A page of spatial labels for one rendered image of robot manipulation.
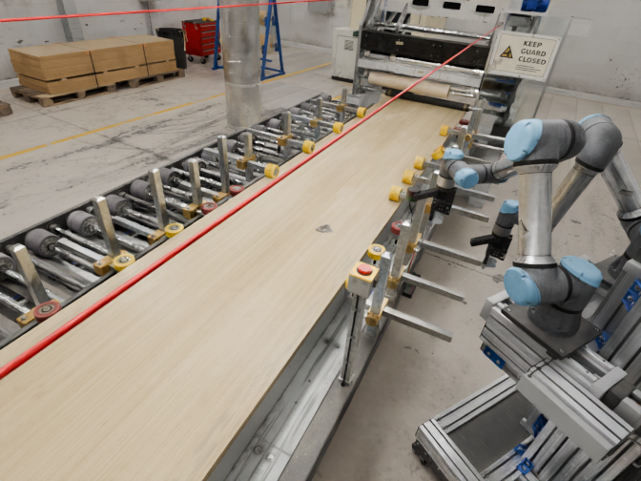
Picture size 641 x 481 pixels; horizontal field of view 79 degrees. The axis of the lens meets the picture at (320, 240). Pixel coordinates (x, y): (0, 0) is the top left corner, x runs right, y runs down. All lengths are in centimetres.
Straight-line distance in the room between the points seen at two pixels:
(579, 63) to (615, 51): 60
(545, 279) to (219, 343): 101
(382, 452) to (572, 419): 107
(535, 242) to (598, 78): 924
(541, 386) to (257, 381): 86
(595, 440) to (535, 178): 72
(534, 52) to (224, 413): 351
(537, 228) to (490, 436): 119
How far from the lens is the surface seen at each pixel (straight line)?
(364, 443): 221
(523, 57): 391
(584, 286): 135
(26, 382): 146
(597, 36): 1031
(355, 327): 127
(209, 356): 133
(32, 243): 217
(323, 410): 144
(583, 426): 139
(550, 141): 126
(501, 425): 222
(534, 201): 126
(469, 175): 156
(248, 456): 146
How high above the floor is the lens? 193
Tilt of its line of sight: 35 degrees down
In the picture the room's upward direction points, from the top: 5 degrees clockwise
